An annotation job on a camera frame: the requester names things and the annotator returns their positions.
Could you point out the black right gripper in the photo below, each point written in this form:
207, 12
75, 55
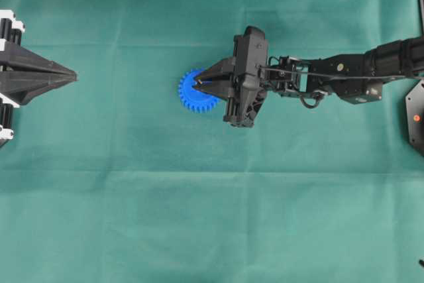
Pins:
243, 91

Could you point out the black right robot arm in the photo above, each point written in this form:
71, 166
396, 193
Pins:
354, 78

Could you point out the blue plastic gear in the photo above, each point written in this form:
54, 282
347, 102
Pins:
195, 101

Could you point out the green table cloth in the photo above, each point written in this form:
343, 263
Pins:
112, 179

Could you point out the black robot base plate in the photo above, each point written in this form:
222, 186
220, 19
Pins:
414, 103

